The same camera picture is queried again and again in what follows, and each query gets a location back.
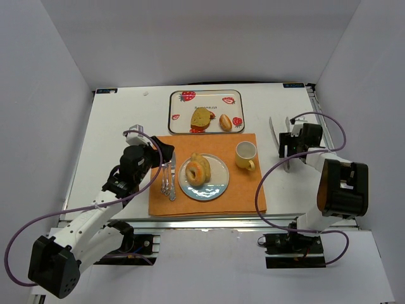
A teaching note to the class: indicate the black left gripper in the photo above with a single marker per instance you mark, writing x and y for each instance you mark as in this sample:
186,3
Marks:
161,151

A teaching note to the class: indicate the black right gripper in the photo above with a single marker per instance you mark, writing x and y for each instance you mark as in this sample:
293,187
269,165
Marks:
285,145

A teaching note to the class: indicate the metal serving tongs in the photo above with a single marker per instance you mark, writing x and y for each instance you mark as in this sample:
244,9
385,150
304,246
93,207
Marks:
286,165

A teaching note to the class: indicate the oblong golden bread roll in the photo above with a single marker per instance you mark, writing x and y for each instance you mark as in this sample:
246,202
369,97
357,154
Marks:
204,162

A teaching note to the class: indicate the bagel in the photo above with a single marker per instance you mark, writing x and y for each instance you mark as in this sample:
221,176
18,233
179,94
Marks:
195,173

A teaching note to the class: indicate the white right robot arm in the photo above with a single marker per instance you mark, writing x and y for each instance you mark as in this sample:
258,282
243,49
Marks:
343,188

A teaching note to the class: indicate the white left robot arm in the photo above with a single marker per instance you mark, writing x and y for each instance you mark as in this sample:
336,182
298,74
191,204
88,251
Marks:
58,261

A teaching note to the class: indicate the brown bread slice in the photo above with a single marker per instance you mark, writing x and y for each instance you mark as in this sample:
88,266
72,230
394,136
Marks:
201,119

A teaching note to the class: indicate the small round bread bun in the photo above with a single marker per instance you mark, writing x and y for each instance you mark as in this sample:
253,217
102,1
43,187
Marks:
225,123

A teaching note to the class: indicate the silver spoon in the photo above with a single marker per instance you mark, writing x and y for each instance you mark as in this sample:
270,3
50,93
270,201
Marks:
163,181

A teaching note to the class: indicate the silver fork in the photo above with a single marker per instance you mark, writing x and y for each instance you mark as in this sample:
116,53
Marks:
166,190

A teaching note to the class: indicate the silver knife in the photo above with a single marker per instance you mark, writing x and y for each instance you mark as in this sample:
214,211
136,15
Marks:
172,195

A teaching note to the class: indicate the yellow mug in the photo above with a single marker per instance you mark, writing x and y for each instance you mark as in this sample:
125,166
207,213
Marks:
245,153

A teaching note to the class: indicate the right blue table label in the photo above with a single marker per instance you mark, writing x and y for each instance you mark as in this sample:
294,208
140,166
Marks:
293,85

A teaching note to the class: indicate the blue table label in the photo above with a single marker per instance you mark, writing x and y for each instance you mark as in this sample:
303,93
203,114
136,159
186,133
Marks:
293,85
107,91

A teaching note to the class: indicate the strawberry print white tray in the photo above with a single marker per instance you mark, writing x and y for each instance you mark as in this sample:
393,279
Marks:
183,104

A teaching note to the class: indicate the white and blue plate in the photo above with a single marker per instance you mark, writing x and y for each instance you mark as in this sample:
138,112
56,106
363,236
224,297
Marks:
210,190

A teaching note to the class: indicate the orange placemat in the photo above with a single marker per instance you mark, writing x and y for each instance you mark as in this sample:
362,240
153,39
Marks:
242,194

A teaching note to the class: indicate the left blue table label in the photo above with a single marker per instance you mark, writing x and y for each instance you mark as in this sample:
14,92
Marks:
107,91

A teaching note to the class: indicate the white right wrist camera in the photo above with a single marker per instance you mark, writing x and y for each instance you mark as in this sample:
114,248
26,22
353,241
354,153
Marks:
296,126

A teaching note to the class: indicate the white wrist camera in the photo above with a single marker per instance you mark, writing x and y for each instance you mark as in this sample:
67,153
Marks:
134,136
296,126

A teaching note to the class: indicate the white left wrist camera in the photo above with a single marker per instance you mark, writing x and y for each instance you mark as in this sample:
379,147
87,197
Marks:
134,136

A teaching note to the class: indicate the aluminium table frame rail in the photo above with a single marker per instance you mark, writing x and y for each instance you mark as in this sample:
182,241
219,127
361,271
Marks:
141,221

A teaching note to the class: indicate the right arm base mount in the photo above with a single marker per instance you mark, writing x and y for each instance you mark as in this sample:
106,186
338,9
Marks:
292,250

